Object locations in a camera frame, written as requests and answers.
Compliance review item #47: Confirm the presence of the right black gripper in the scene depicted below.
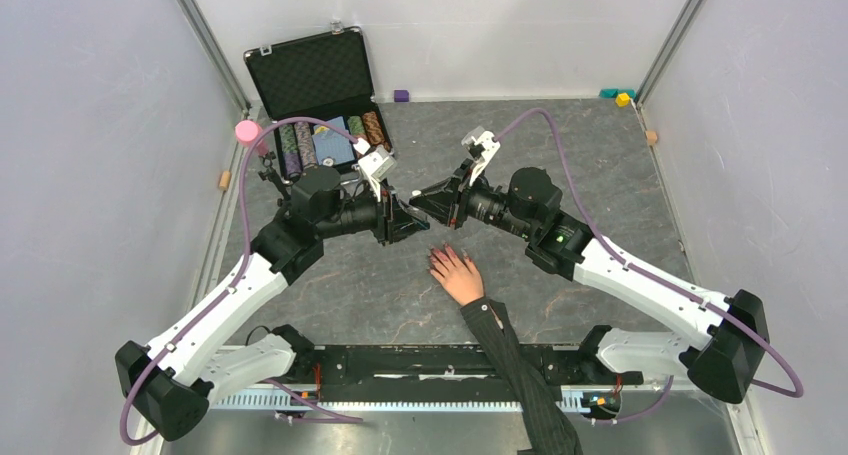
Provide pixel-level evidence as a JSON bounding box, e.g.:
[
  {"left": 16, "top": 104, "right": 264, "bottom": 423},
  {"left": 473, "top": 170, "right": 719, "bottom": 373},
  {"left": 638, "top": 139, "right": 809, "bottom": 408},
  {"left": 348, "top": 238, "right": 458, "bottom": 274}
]
[{"left": 409, "top": 160, "right": 535, "bottom": 241}]

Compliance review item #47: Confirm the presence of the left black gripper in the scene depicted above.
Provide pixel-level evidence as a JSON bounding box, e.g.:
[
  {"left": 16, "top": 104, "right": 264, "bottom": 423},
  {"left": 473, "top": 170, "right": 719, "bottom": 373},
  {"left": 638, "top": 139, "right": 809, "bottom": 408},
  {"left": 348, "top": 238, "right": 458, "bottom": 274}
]
[{"left": 317, "top": 177, "right": 431, "bottom": 247}]

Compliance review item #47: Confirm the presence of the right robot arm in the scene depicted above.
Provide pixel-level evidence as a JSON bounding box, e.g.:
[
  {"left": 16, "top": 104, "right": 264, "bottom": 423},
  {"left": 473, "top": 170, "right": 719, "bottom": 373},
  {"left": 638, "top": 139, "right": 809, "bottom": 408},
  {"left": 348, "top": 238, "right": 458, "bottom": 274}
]
[{"left": 410, "top": 160, "right": 769, "bottom": 404}]

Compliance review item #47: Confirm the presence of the black pinstripe sleeve forearm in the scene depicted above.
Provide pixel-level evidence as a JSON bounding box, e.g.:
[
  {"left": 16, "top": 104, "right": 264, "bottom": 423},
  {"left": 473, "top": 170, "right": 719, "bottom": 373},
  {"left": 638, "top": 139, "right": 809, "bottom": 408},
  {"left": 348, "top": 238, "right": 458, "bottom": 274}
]
[{"left": 460, "top": 297, "right": 583, "bottom": 454}]

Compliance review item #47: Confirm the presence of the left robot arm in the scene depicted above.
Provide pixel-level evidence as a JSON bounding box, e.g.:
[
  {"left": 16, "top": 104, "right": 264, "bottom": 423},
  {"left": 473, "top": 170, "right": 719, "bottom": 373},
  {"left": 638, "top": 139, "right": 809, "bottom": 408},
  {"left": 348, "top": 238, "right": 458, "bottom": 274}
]
[{"left": 115, "top": 166, "right": 429, "bottom": 446}]

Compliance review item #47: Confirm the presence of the mannequin hand with red nails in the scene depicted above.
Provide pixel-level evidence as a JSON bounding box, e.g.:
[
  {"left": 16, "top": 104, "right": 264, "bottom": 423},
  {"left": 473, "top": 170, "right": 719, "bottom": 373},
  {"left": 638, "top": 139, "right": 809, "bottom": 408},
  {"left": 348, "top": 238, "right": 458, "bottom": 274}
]
[{"left": 428, "top": 245, "right": 485, "bottom": 307}]

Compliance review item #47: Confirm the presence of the purple cube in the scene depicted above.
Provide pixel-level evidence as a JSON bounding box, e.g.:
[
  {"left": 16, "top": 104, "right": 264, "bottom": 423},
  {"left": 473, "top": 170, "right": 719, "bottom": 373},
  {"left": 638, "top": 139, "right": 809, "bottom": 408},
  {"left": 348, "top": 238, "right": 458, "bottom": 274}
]
[{"left": 393, "top": 89, "right": 410, "bottom": 103}]

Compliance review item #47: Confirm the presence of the black poker chip case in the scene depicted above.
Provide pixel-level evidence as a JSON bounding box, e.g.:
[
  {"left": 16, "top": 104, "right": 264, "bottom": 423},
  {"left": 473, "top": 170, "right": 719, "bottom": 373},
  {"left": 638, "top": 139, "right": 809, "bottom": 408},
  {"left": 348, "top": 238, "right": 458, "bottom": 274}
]
[{"left": 243, "top": 27, "right": 394, "bottom": 180}]

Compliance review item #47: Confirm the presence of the pink microphone on tripod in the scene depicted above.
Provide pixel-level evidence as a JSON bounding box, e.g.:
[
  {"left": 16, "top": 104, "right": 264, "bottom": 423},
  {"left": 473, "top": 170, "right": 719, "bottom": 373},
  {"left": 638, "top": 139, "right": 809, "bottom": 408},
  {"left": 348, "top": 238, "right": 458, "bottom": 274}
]
[{"left": 234, "top": 119, "right": 291, "bottom": 207}]

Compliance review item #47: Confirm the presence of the teal block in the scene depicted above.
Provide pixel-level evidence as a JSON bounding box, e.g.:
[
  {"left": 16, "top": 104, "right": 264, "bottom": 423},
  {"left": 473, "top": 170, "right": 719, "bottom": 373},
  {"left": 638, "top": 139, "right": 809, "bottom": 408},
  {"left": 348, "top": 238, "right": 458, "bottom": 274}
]
[{"left": 598, "top": 88, "right": 636, "bottom": 99}]

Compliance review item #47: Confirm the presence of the yellow cube in corner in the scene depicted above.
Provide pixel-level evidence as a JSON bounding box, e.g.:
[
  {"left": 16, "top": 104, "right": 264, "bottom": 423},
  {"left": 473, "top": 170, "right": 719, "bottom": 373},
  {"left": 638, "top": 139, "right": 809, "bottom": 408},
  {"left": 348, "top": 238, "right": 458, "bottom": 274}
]
[{"left": 615, "top": 92, "right": 632, "bottom": 107}]

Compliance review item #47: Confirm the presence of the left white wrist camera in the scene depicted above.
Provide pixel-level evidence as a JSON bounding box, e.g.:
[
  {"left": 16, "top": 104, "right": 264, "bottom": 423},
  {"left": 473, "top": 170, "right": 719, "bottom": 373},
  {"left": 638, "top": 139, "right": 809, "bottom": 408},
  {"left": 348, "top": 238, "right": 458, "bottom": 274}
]
[{"left": 353, "top": 138, "right": 396, "bottom": 202}]

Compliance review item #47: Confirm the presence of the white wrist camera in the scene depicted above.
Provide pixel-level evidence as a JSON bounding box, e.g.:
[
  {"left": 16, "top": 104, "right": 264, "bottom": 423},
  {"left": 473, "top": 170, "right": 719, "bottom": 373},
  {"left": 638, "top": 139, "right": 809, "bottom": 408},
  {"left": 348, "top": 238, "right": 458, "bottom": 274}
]
[
  {"left": 461, "top": 126, "right": 501, "bottom": 186},
  {"left": 353, "top": 138, "right": 396, "bottom": 202}
]

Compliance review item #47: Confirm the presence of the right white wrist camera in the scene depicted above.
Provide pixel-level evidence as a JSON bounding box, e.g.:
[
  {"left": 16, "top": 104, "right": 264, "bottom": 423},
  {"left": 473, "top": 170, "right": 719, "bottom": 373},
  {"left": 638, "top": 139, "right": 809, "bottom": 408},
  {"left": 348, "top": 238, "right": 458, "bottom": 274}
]
[{"left": 461, "top": 126, "right": 501, "bottom": 186}]

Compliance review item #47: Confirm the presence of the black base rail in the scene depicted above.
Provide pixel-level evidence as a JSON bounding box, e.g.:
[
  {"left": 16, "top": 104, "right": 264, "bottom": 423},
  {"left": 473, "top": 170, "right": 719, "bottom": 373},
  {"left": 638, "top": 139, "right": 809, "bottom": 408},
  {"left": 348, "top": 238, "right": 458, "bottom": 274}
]
[{"left": 232, "top": 325, "right": 644, "bottom": 416}]

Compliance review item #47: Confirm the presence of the tan block left wall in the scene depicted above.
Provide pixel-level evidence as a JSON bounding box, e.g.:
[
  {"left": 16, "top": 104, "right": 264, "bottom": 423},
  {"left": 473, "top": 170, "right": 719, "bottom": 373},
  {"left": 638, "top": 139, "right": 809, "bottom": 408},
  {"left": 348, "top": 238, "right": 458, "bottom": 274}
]
[{"left": 218, "top": 171, "right": 232, "bottom": 191}]

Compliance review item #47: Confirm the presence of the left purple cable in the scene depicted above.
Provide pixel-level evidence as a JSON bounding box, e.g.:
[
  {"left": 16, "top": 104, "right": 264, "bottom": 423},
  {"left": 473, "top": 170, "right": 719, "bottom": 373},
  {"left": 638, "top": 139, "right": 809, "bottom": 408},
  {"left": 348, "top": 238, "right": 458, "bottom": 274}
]
[{"left": 119, "top": 116, "right": 372, "bottom": 447}]

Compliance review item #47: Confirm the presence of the purple cable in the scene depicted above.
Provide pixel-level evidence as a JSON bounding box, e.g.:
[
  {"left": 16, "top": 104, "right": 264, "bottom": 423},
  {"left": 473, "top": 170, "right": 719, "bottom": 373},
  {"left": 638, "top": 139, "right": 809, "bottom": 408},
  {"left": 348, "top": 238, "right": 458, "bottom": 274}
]
[
  {"left": 119, "top": 116, "right": 372, "bottom": 447},
  {"left": 493, "top": 107, "right": 806, "bottom": 427}
]

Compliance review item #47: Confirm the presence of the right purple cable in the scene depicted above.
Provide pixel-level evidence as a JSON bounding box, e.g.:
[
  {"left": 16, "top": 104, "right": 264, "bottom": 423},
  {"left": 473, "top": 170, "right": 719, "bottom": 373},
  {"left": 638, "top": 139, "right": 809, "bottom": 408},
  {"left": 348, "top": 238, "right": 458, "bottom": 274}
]
[{"left": 493, "top": 107, "right": 806, "bottom": 427}]

